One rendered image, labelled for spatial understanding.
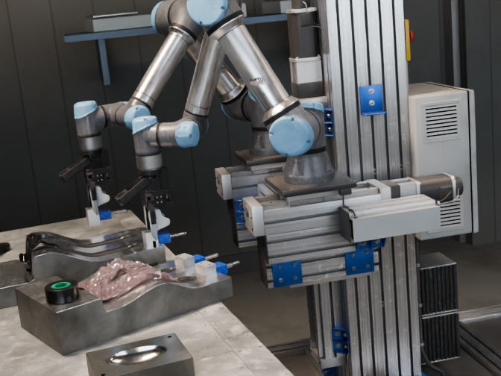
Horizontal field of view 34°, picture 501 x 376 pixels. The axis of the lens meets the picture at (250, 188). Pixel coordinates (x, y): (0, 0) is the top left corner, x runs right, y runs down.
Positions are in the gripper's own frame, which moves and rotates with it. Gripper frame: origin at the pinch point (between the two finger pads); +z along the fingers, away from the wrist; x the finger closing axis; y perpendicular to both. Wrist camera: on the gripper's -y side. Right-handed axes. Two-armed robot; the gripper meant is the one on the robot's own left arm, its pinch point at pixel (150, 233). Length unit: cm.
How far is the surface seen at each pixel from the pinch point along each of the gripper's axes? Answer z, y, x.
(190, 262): 4.6, 6.3, -19.8
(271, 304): 92, 88, 148
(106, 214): -1.6, -8.6, 26.8
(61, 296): -2, -32, -45
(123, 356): 5, -23, -71
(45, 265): 1.3, -32.4, -7.2
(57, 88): -27, 2, 218
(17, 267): 5.5, -39.6, 9.8
